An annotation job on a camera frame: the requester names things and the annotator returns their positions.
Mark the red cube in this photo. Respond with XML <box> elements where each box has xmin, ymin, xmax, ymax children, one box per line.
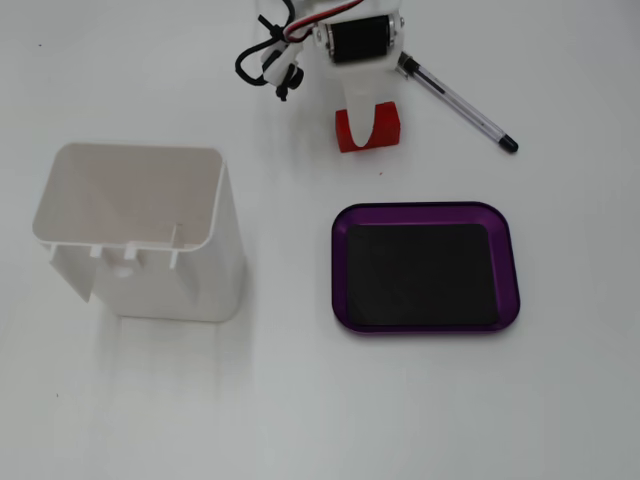
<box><xmin>333</xmin><ymin>100</ymin><xmax>403</xmax><ymax>154</ymax></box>

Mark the purple metal tray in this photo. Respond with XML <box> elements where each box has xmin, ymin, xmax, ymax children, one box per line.
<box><xmin>330</xmin><ymin>200</ymin><xmax>522</xmax><ymax>338</ymax></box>

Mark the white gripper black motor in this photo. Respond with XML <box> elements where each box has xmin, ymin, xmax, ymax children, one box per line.
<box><xmin>313</xmin><ymin>0</ymin><xmax>404</xmax><ymax>150</ymax></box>

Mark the black cable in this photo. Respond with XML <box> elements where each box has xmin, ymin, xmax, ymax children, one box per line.
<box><xmin>234</xmin><ymin>0</ymin><xmax>301</xmax><ymax>87</ymax></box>

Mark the clear ballpoint pen black cap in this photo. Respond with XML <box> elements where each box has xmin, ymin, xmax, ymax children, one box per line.
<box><xmin>396</xmin><ymin>50</ymin><xmax>520</xmax><ymax>154</ymax></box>

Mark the black tray mat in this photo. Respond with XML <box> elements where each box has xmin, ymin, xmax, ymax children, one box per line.
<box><xmin>345</xmin><ymin>222</ymin><xmax>503</xmax><ymax>328</ymax></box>

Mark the red white black servo wire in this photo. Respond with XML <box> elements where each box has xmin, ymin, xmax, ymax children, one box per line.
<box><xmin>281</xmin><ymin>0</ymin><xmax>369</xmax><ymax>45</ymax></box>

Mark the white plastic container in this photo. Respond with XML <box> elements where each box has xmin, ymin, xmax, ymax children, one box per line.
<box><xmin>30</xmin><ymin>141</ymin><xmax>248</xmax><ymax>323</ymax></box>

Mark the white plastic cable clip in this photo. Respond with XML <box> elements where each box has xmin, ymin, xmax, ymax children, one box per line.
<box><xmin>261</xmin><ymin>41</ymin><xmax>305</xmax><ymax>89</ymax></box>

